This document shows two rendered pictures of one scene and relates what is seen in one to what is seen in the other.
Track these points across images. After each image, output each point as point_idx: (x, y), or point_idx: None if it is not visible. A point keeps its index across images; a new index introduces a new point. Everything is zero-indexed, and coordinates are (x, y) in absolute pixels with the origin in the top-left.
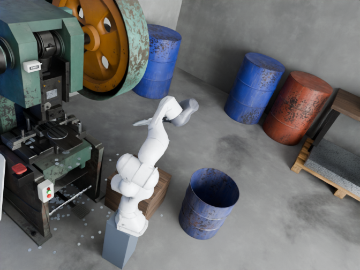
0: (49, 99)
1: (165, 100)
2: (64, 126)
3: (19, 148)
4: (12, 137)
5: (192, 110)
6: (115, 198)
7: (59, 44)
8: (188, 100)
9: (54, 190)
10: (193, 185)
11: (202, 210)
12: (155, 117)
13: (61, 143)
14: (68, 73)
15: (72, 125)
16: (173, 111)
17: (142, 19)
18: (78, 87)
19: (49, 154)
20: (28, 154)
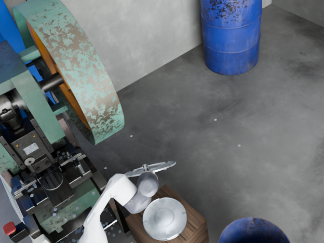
0: (31, 154)
1: (108, 184)
2: (70, 164)
3: (20, 197)
4: (18, 182)
5: (144, 196)
6: (139, 240)
7: (20, 101)
8: (139, 183)
9: (71, 230)
10: (238, 234)
11: None
12: (91, 210)
13: (52, 196)
14: (38, 128)
15: (77, 162)
16: (120, 198)
17: (95, 61)
18: (59, 136)
19: (49, 202)
20: (26, 205)
